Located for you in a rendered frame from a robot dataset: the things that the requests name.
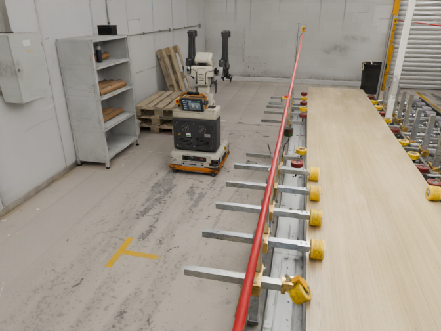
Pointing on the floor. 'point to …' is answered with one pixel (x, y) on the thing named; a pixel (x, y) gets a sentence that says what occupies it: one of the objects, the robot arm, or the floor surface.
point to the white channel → (400, 57)
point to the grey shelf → (73, 71)
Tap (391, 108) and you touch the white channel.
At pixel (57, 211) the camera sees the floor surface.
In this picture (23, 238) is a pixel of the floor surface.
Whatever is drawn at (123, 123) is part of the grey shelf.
